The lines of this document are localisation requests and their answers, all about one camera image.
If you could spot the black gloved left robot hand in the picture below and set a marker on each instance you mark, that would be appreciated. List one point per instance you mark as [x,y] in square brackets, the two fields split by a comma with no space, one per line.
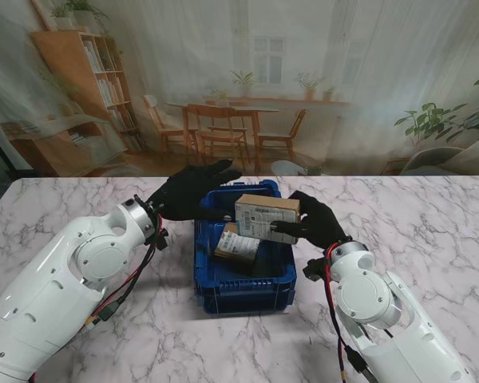
[183,195]

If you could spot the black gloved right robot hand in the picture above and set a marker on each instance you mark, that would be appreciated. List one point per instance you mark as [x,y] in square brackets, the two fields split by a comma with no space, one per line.
[319,227]

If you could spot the large labelled cardboard package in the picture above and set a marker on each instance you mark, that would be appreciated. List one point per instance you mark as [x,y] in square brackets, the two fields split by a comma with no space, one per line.
[259,219]

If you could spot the small labelled cardboard package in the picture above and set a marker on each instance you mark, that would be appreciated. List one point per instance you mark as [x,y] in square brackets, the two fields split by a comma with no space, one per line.
[233,247]

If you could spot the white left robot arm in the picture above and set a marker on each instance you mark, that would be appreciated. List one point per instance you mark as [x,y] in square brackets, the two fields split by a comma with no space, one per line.
[44,295]

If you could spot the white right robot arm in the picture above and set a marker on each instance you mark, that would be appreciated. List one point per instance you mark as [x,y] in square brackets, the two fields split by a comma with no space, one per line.
[395,331]

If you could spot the blue plastic turnover box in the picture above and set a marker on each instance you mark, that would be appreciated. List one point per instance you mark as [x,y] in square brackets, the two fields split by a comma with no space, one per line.
[243,295]

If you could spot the printed room scene backdrop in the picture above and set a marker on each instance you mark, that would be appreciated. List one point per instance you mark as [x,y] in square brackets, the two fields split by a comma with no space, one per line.
[239,60]

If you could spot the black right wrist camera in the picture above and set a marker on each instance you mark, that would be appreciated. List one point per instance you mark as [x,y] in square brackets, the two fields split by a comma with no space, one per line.
[313,271]

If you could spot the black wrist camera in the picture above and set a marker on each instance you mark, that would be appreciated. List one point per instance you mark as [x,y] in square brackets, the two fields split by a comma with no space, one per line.
[159,241]
[313,271]

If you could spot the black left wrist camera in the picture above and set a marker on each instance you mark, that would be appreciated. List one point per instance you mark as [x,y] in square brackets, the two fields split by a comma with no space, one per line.
[159,241]

